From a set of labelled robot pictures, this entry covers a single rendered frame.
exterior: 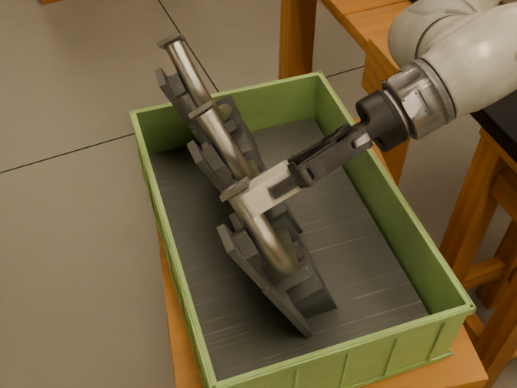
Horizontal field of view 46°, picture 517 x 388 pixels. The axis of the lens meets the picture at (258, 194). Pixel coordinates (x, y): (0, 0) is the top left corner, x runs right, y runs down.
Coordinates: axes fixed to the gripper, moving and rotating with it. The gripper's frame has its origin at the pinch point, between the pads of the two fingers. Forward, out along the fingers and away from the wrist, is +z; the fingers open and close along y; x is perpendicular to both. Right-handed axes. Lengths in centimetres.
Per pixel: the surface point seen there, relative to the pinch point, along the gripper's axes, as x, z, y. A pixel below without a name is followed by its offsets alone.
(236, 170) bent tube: -3.4, 2.0, -11.7
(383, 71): -2, -35, -72
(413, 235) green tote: 22.4, -17.0, -24.1
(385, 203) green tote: 17.1, -16.5, -32.5
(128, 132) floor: -31, 49, -181
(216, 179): -3.7, 5.3, -12.1
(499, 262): 67, -44, -103
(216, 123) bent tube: -10.8, 0.8, -10.9
